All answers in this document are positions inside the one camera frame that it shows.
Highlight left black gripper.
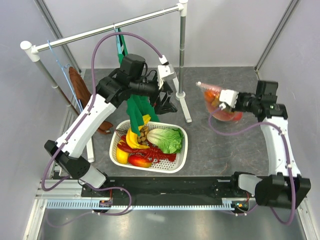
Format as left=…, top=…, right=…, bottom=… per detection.
left=130, top=77, right=177, bottom=115

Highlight toy watermelon slice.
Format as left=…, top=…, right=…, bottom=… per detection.
left=212, top=110, right=236, bottom=122

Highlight orange toy ginger root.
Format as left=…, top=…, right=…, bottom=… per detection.
left=211, top=97, right=221, bottom=108

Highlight clear pink zip top bag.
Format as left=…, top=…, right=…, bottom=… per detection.
left=196, top=81, right=243, bottom=122

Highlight toy orange fruit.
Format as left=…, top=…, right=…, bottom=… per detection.
left=203, top=90, right=220, bottom=103

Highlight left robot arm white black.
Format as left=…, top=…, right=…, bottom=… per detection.
left=44, top=54, right=176, bottom=197

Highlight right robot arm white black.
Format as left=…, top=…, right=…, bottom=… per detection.
left=229, top=80, right=311, bottom=209

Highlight green shirt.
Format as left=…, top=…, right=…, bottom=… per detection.
left=115, top=27, right=161, bottom=136

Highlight green toy lettuce leaf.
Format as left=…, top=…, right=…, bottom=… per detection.
left=147, top=128, right=184, bottom=154

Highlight brown toy nut cluster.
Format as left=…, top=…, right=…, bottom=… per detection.
left=137, top=126, right=149, bottom=146

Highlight yellow toy bananas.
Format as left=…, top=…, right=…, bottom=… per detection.
left=126, top=114, right=151, bottom=149

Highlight red toy lobster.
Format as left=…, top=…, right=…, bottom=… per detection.
left=117, top=135, right=177, bottom=163

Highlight red yellow toy mango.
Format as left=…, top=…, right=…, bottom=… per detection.
left=127, top=154, right=152, bottom=168

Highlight white perforated plastic basket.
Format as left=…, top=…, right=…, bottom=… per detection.
left=109, top=121, right=189, bottom=174

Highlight yellow toy lemon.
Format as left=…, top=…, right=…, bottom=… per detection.
left=116, top=147, right=130, bottom=165

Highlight blue hanger with shirt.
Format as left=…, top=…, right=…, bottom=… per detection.
left=115, top=34, right=126, bottom=56

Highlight brown cloth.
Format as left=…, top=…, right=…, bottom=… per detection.
left=68, top=66, right=113, bottom=135

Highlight white clothes rack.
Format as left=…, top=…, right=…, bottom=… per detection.
left=19, top=0, right=193, bottom=164

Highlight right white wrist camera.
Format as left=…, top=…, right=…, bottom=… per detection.
left=219, top=89, right=239, bottom=111

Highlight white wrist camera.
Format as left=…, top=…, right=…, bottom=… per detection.
left=157, top=55, right=176, bottom=90
left=219, top=89, right=239, bottom=111

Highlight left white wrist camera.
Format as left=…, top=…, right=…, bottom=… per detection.
left=157, top=55, right=176, bottom=90

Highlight light blue wire hanger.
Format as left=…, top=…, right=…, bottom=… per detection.
left=47, top=40, right=83, bottom=112

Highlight white slotted cable duct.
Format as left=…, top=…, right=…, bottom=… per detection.
left=46, top=199, right=235, bottom=211

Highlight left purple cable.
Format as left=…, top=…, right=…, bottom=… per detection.
left=40, top=32, right=164, bottom=192

